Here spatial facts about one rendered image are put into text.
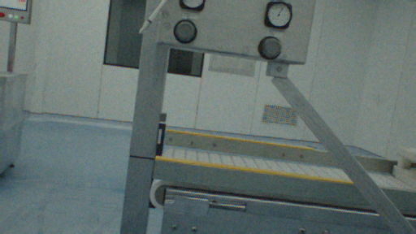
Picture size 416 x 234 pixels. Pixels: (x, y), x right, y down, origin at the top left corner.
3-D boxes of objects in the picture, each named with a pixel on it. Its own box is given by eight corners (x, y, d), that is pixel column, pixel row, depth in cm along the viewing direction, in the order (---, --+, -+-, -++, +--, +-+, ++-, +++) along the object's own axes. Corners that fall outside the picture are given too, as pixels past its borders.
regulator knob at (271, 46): (259, 58, 55) (264, 26, 55) (256, 58, 58) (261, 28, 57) (283, 61, 55) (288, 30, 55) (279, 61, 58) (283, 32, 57)
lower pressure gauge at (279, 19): (264, 26, 56) (268, -2, 55) (262, 27, 57) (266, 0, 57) (290, 29, 56) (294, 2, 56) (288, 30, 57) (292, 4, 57)
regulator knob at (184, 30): (171, 41, 55) (175, 7, 54) (171, 41, 57) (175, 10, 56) (195, 44, 55) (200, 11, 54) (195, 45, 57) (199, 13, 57)
